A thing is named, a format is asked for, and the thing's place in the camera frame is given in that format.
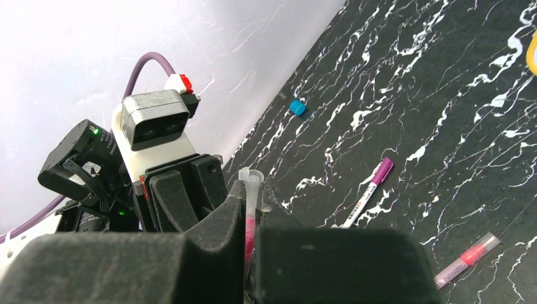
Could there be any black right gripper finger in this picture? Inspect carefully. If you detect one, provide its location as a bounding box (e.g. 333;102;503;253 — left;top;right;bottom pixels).
253;184;441;303

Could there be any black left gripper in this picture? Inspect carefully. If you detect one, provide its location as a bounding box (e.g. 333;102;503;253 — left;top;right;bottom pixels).
1;119;246;303

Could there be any clear grey pen cap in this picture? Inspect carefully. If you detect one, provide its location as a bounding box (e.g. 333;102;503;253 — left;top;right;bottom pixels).
238;167;265;219

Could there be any white marker pen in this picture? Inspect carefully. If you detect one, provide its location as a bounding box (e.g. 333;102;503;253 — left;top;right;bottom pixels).
341;157;394;229

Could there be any dark pink pen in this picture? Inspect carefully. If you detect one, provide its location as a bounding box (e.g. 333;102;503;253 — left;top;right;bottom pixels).
244;217;256;271

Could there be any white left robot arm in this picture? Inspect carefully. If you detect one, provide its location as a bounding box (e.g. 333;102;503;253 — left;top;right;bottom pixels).
1;120;227;271

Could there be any blue capped black marker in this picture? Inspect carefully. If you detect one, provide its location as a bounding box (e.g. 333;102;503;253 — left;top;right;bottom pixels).
278;92;306;117

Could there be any yellow framed whiteboard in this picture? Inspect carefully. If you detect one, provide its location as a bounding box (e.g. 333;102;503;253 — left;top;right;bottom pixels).
526;32;537;75

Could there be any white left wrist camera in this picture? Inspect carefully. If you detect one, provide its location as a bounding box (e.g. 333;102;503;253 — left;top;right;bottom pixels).
111;73;200;184

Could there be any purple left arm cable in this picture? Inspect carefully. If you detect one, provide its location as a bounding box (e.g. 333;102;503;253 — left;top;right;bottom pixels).
0;52;177;244

